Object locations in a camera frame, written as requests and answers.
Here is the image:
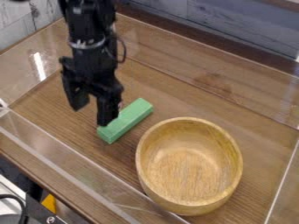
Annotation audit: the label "green rectangular block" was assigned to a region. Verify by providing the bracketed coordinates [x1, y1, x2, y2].
[97, 98, 154, 144]

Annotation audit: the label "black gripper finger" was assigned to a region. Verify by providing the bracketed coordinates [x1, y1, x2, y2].
[61, 70, 89, 111]
[96, 94, 121, 127]

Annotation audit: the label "black device yellow sticker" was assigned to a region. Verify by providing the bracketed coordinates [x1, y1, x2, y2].
[22, 189, 90, 224]

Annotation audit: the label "black cable lower left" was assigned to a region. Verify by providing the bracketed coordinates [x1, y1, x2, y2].
[0, 193, 27, 224]

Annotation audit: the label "clear acrylic tray walls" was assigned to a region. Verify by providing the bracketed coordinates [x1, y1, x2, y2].
[0, 16, 299, 224]

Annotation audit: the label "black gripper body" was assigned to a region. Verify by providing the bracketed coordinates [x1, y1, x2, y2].
[60, 43, 124, 97]

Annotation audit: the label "brown wooden bowl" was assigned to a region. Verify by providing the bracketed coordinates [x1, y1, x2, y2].
[134, 117, 242, 216]

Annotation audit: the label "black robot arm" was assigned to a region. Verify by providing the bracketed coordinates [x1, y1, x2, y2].
[58, 0, 126, 126]

